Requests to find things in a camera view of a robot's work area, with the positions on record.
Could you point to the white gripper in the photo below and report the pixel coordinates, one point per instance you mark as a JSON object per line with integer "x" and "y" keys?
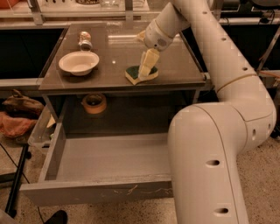
{"x": 155, "y": 36}

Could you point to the green and yellow sponge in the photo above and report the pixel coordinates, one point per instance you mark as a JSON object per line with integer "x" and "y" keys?
{"x": 131, "y": 73}

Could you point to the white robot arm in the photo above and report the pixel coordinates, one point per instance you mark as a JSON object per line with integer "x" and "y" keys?
{"x": 205, "y": 139}

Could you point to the grey open drawer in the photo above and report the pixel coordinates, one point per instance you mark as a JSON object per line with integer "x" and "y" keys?
{"x": 120, "y": 154}

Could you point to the overturned glass jar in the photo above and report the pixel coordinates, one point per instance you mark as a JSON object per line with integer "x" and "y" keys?
{"x": 84, "y": 42}

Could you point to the white bowl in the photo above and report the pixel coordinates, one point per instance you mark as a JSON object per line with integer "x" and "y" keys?
{"x": 79, "y": 63}

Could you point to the grey cabinet table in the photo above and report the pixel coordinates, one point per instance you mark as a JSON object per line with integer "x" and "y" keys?
{"x": 116, "y": 61}

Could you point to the roll of tan tape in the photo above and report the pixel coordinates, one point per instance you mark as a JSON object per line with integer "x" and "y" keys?
{"x": 94, "y": 103}

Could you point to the brown bag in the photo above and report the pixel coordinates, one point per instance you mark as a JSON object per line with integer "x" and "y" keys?
{"x": 19, "y": 105}

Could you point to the clear plastic bin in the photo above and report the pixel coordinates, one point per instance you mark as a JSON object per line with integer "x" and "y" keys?
{"x": 42, "y": 133}

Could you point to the orange cloth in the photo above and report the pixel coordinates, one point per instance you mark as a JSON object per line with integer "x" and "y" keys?
{"x": 15, "y": 126}

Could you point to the black stand leg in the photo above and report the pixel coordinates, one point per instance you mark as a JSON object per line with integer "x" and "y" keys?
{"x": 16, "y": 181}

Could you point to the black shoe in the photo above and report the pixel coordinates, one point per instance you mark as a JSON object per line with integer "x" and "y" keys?
{"x": 59, "y": 217}

